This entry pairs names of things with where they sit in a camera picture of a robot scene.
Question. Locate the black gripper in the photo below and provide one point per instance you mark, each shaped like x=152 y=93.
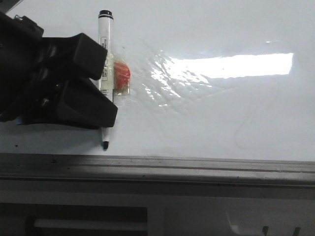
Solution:
x=32 y=65

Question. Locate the orange magnet taped to marker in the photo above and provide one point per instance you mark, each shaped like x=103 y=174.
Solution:
x=122 y=77

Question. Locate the white black whiteboard marker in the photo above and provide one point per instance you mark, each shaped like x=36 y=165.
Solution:
x=105 y=22

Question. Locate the white whiteboard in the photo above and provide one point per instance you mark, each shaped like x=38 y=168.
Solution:
x=209 y=79

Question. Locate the grey aluminium whiteboard frame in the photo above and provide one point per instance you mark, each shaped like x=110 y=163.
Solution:
x=153 y=168

